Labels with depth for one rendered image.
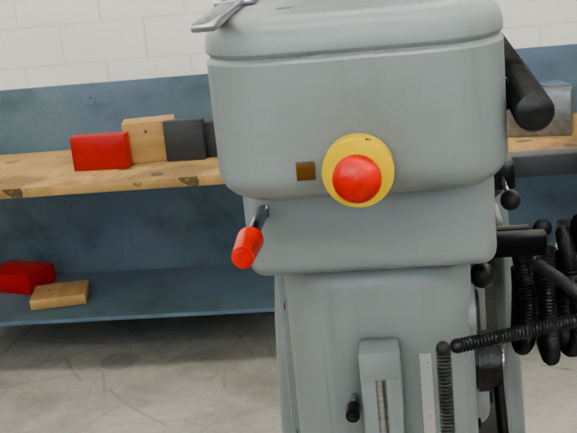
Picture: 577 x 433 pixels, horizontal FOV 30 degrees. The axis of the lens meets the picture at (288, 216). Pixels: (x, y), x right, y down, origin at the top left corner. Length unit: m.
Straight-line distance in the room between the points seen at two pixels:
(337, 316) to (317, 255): 0.09
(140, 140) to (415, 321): 4.03
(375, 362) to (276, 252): 0.15
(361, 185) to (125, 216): 4.86
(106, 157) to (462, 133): 4.18
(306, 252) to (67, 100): 4.64
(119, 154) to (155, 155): 0.18
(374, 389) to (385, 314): 0.08
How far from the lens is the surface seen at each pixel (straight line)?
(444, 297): 1.09
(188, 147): 5.00
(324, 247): 1.03
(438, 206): 1.02
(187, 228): 5.65
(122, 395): 4.80
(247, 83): 0.91
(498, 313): 1.59
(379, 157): 0.89
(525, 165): 1.44
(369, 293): 1.08
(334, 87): 0.90
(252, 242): 0.91
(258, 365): 4.90
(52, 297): 5.28
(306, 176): 0.91
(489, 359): 1.23
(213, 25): 0.84
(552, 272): 1.16
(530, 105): 0.94
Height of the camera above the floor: 1.98
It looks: 16 degrees down
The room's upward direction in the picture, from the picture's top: 6 degrees counter-clockwise
